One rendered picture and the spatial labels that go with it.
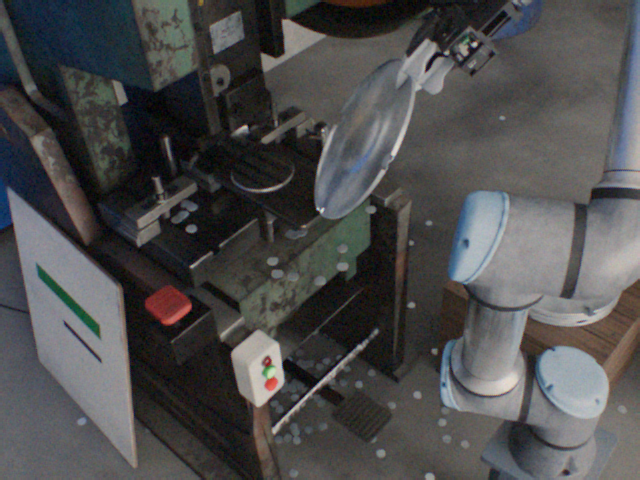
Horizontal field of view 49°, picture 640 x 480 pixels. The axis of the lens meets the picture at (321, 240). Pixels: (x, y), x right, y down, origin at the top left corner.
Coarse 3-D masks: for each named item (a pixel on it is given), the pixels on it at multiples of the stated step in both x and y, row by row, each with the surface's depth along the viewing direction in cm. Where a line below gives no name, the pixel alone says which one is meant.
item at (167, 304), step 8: (160, 288) 121; (168, 288) 121; (152, 296) 119; (160, 296) 119; (168, 296) 119; (176, 296) 119; (184, 296) 119; (144, 304) 119; (152, 304) 118; (160, 304) 118; (168, 304) 118; (176, 304) 118; (184, 304) 118; (152, 312) 117; (160, 312) 117; (168, 312) 117; (176, 312) 117; (184, 312) 118; (160, 320) 117; (168, 320) 116; (176, 320) 117
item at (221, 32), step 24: (216, 0) 117; (240, 0) 121; (216, 24) 119; (240, 24) 123; (216, 48) 121; (240, 48) 126; (216, 72) 122; (240, 72) 128; (168, 96) 133; (192, 96) 127; (216, 96) 126; (240, 96) 127; (264, 96) 130; (192, 120) 131; (216, 120) 129; (240, 120) 130
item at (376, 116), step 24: (384, 72) 121; (360, 96) 127; (384, 96) 117; (408, 96) 109; (360, 120) 121; (384, 120) 113; (408, 120) 106; (336, 144) 128; (360, 144) 117; (384, 144) 110; (336, 168) 124; (360, 168) 114; (384, 168) 107; (336, 192) 120; (360, 192) 111; (336, 216) 114
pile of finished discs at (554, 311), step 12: (540, 300) 163; (552, 300) 163; (564, 300) 163; (576, 300) 163; (600, 300) 162; (612, 300) 162; (540, 312) 161; (552, 312) 160; (564, 312) 160; (576, 312) 160; (588, 312) 161; (600, 312) 160; (552, 324) 162; (564, 324) 161; (576, 324) 161
